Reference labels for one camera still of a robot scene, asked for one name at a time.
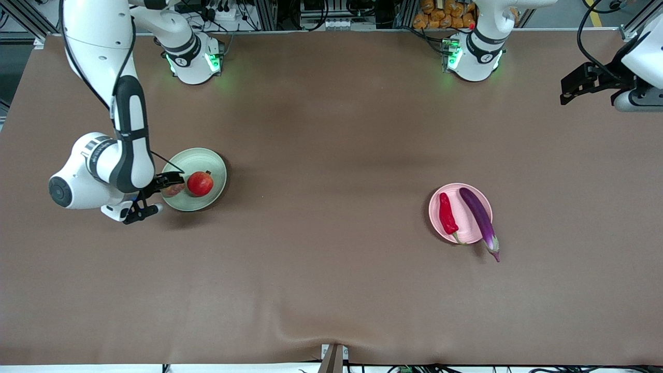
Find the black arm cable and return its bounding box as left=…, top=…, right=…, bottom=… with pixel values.
left=576, top=0, right=625, bottom=79
left=59, top=0, right=185, bottom=174

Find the red chili pepper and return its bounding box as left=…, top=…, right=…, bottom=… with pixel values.
left=439, top=192, right=466, bottom=246

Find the purple eggplant with green calyx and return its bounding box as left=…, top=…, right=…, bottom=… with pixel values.
left=459, top=187, right=501, bottom=263

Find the pink round plate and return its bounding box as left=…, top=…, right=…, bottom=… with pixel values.
left=428, top=183, right=493, bottom=245

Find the white power strip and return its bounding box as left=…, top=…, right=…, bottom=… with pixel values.
left=201, top=0, right=240, bottom=22

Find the upright aluminium frame profile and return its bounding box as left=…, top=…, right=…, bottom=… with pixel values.
left=256, top=0, right=278, bottom=31
left=396, top=0, right=418, bottom=30

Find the brown post with white bracket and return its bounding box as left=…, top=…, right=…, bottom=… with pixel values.
left=319, top=343, right=349, bottom=373

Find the brown table cover mat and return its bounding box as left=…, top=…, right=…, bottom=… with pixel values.
left=0, top=30, right=663, bottom=366

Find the red pomegranate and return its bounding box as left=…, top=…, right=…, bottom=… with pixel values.
left=187, top=170, right=214, bottom=197

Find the pile of orange bumpy items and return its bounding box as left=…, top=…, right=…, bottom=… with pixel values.
left=413, top=0, right=480, bottom=30

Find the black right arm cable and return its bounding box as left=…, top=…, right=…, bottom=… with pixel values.
left=59, top=0, right=185, bottom=174

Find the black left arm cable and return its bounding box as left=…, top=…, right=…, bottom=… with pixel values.
left=576, top=0, right=625, bottom=79

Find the long silver frame rail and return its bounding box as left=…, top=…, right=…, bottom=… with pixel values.
left=34, top=27, right=622, bottom=38

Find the light green round plate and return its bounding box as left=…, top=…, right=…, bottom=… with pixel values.
left=160, top=148, right=227, bottom=212

